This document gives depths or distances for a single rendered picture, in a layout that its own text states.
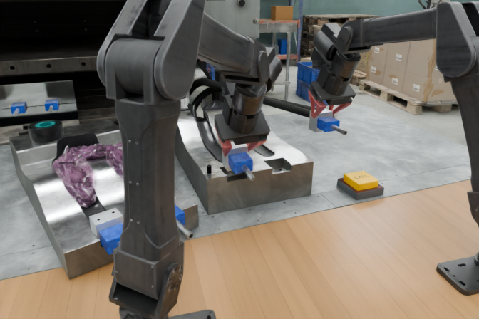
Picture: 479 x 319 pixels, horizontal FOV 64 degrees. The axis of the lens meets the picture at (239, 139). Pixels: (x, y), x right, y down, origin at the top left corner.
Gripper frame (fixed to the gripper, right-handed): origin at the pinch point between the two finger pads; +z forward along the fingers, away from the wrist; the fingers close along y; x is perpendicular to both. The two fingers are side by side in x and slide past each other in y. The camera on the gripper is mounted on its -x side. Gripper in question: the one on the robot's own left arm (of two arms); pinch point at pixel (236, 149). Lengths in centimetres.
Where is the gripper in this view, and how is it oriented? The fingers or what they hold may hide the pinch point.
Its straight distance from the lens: 84.0
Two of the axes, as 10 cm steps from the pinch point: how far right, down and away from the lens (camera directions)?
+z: -1.4, 6.1, 7.8
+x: 3.0, 7.8, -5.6
